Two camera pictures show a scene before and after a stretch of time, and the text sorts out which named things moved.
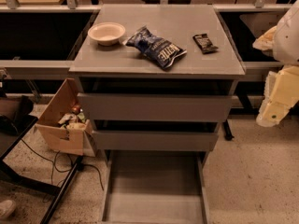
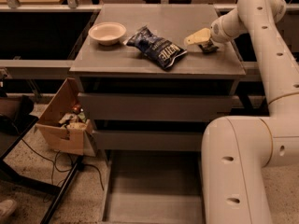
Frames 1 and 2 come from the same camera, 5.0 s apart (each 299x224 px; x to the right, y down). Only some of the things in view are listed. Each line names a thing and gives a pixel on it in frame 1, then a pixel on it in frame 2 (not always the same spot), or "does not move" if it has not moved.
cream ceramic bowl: [106, 34] does not move
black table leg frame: [10, 173] does not move
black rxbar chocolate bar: [205, 45] does not move
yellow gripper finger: [265, 42] -> [223, 29]
